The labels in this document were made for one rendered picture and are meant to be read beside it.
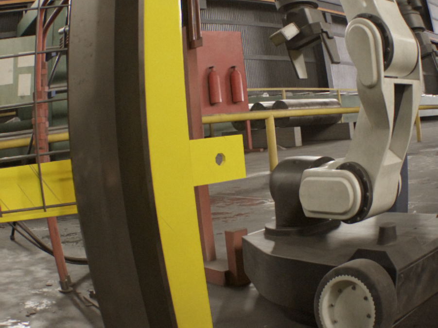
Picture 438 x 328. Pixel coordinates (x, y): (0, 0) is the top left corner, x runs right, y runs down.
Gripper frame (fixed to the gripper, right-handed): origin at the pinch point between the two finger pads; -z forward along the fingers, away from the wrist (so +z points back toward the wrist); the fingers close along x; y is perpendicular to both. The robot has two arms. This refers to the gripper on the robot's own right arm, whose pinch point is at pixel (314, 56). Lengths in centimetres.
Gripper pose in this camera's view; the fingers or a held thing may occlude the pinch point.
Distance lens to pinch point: 99.8
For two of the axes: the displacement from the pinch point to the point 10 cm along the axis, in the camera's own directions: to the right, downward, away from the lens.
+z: -2.0, -9.7, 1.2
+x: 5.1, -2.0, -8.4
